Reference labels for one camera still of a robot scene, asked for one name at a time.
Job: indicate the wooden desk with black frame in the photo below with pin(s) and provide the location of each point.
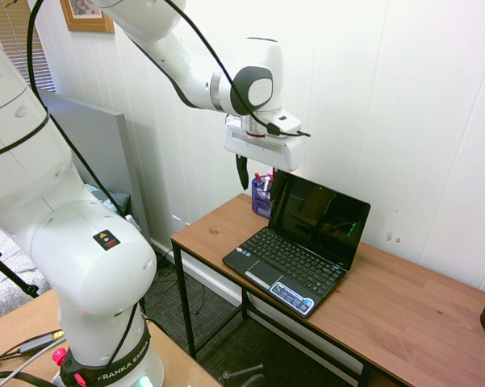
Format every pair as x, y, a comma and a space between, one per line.
387, 306

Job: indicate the wooden framed picture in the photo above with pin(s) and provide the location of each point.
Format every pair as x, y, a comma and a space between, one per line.
86, 16

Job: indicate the window blind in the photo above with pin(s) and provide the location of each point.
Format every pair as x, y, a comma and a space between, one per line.
32, 44

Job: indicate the pink round knob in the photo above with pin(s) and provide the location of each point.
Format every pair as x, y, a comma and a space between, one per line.
59, 357

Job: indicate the white wall outlet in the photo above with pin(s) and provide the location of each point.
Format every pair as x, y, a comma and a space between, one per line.
178, 223

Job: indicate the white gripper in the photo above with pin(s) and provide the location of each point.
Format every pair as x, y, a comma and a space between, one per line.
266, 151

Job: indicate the blue translucent pen holder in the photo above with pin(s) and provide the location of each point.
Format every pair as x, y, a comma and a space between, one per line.
261, 199

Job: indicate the red marker pen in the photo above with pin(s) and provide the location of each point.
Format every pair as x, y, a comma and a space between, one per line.
257, 176

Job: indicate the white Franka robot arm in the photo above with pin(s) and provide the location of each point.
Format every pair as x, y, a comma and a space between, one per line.
84, 250

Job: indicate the white patterned bed cover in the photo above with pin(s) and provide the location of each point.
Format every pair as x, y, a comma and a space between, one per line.
8, 290

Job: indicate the grey board panel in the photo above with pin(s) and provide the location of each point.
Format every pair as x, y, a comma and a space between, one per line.
105, 149

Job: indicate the black laptop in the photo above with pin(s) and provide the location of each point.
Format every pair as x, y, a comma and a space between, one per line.
306, 250

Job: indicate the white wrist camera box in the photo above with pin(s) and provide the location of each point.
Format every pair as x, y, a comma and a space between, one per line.
285, 120

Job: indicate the teal cloth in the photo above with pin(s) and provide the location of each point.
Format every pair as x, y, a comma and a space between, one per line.
115, 199

